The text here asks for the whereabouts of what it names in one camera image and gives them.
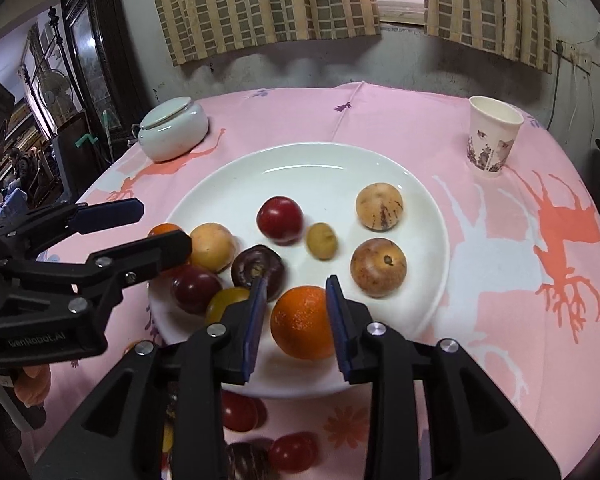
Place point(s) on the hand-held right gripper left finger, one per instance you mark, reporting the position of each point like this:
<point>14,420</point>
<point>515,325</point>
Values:
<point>254,332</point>

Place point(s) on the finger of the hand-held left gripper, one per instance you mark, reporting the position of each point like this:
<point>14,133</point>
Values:
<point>145,255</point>
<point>110,212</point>

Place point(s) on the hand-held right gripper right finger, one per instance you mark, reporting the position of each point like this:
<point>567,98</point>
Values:
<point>339,332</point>

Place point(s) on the orange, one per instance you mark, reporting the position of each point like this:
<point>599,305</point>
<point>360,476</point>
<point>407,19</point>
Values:
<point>302,322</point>
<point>165,230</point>

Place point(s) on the green-yellow tangerine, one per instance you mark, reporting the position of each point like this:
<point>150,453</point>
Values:
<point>227,302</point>

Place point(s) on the dark red plum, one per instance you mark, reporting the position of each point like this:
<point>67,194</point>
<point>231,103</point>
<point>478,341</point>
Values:
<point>279,220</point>
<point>195,287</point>

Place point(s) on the dark purple round fruit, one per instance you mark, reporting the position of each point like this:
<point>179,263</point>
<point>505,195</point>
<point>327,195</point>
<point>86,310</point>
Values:
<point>255,267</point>
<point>247,460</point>

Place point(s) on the pale yellow round fruit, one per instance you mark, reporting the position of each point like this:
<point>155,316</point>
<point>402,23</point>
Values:
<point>211,246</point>

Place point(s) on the tan passion fruit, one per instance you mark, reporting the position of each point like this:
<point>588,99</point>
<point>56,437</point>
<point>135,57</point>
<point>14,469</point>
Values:
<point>379,206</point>
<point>378,266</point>

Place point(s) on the small yellow-green fruit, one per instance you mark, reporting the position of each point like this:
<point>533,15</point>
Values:
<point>321,241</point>

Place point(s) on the red tomato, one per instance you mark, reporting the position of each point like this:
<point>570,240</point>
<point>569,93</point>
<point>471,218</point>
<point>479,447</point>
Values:
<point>292,452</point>
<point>240,410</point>

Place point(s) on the yellow-orange tangerine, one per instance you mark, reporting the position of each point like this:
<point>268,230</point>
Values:
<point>168,437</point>

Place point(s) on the white oval plate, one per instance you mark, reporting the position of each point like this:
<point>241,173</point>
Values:
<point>330,175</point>

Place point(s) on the person's left hand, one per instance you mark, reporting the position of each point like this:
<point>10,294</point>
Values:
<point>30,385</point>

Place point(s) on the dark grey box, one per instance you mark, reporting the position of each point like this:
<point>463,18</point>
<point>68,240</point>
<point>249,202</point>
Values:
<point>72,172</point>

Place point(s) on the green plastic clip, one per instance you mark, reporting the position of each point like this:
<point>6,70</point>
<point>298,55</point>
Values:
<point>86,140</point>

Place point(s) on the white stick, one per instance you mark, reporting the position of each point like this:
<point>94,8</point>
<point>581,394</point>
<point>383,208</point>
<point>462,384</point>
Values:
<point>108,130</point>

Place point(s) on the pale green ceramic jar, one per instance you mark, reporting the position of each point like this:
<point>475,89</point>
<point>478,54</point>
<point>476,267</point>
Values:
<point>175,142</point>

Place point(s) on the blue patterned cloth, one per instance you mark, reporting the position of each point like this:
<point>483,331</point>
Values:
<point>10,207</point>

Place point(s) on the pale green jar lid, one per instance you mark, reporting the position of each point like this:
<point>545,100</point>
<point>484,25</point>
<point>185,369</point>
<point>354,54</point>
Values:
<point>167,112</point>

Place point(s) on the standing fan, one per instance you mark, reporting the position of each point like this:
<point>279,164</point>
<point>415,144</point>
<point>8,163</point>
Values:
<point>55,92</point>

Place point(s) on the pink printed tablecloth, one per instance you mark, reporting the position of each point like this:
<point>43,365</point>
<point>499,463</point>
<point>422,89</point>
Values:
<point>480,310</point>

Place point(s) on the dark wooden cabinet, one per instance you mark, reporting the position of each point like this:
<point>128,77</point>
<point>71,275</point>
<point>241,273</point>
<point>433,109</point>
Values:
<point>100,50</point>

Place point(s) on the printed paper cup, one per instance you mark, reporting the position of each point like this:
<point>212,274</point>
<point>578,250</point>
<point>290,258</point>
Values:
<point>490,145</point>

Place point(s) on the striped beige curtain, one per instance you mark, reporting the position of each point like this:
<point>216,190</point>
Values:
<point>485,5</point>
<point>260,5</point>

